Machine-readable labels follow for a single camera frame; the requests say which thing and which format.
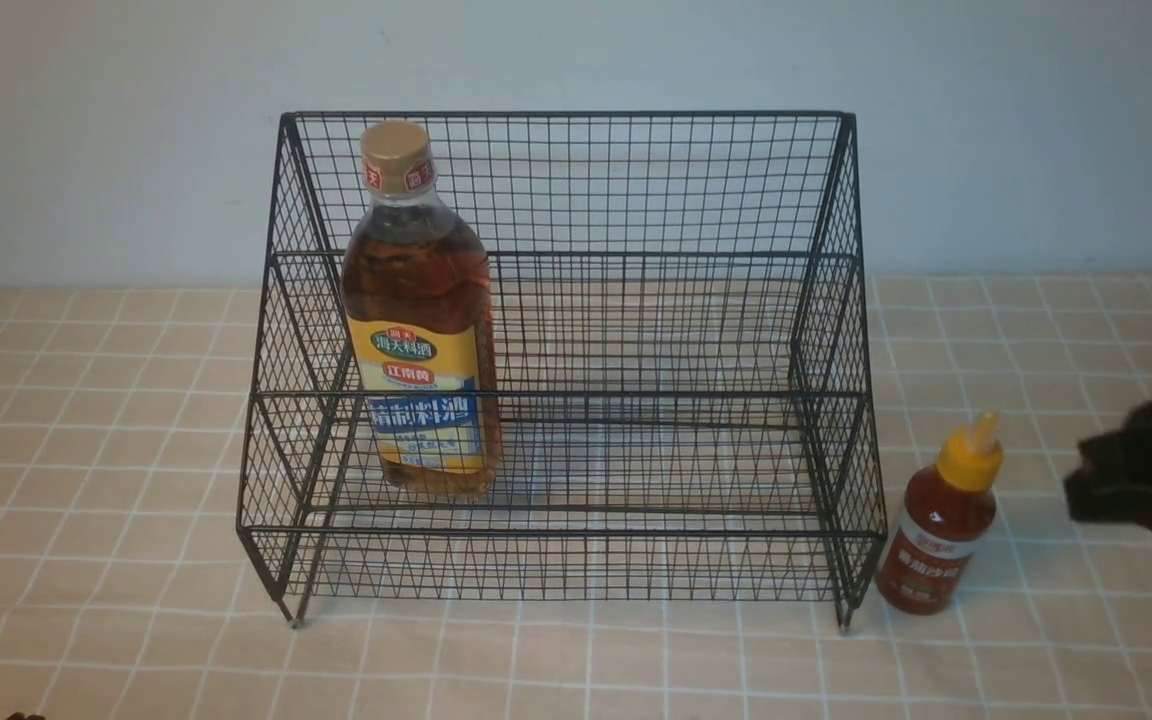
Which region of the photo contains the black wire mesh shelf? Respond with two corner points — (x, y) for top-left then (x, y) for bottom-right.
(236, 109), (888, 630)

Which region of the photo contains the checked beige tablecloth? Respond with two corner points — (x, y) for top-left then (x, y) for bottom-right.
(0, 275), (1152, 719)

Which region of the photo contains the cooking wine bottle yellow label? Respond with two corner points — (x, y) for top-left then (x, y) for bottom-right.
(340, 120), (503, 498)

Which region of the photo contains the red sauce bottle yellow cap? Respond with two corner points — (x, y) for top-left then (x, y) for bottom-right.
(876, 411), (1005, 616)

